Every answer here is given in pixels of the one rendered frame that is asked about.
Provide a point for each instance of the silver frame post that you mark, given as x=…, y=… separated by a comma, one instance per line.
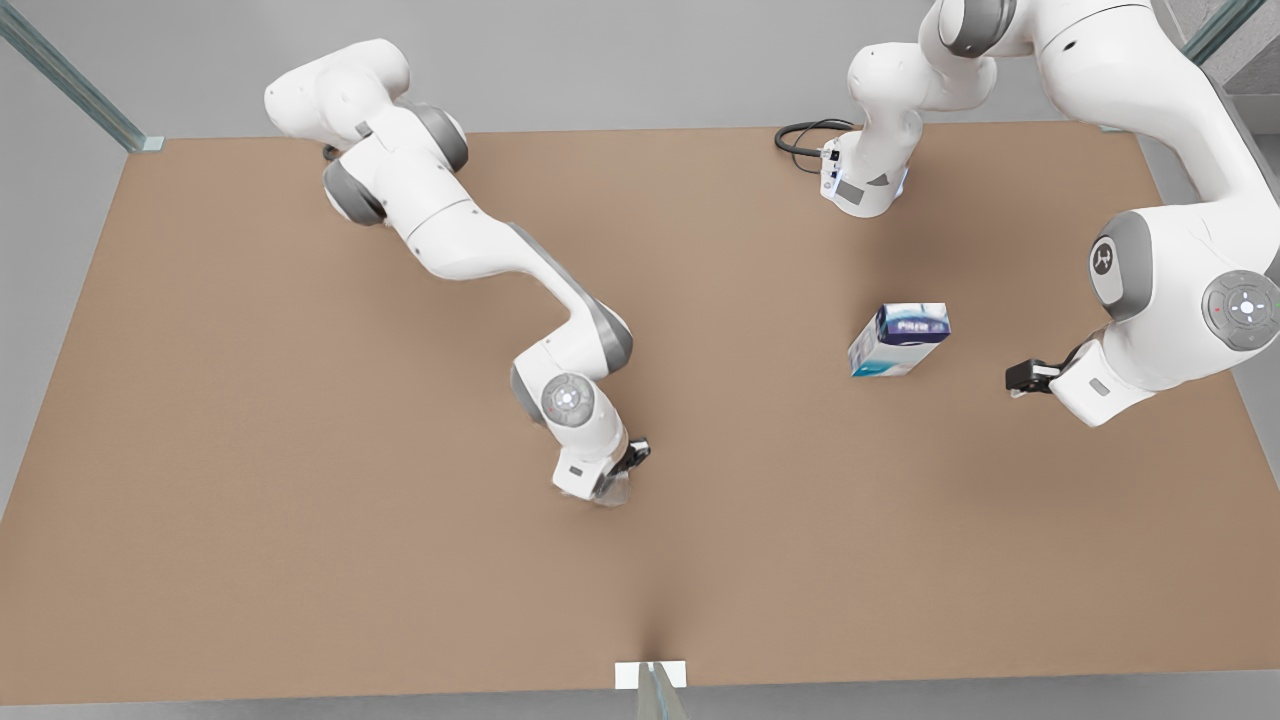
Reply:
x=654, y=690
x=1215, y=28
x=75, y=78

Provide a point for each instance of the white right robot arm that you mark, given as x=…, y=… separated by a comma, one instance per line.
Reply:
x=455, y=225

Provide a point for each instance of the blue and white carton box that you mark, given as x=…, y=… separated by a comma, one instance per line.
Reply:
x=897, y=339

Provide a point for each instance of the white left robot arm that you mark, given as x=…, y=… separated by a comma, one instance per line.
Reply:
x=1170, y=150

